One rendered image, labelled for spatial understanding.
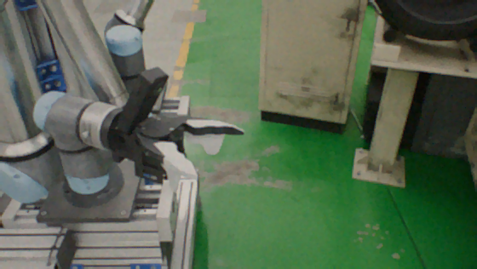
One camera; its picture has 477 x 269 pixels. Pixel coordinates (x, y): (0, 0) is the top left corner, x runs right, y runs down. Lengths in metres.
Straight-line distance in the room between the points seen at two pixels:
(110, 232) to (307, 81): 1.62
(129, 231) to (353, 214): 1.23
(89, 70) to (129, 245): 0.51
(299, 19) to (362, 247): 1.22
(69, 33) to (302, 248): 1.38
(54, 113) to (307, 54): 1.81
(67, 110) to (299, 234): 1.39
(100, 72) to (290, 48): 1.66
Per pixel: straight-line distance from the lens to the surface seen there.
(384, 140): 2.18
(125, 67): 1.39
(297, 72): 2.41
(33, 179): 0.87
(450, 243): 2.08
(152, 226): 1.07
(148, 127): 0.63
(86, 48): 0.81
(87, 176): 0.78
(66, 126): 0.71
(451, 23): 1.51
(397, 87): 2.04
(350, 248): 1.90
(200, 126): 0.64
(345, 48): 2.32
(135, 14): 1.49
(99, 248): 1.17
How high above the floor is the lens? 1.41
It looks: 35 degrees down
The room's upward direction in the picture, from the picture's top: straight up
